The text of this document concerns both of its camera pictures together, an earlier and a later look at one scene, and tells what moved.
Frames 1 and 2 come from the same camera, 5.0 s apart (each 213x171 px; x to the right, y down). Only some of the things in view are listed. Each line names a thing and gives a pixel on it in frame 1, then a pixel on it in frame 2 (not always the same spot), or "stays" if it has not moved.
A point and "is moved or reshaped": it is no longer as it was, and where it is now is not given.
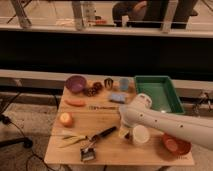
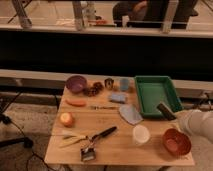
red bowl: (175, 145) stays
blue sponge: (118, 98) stays
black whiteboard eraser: (127, 136) is moved or reshaped
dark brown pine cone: (97, 86) stays
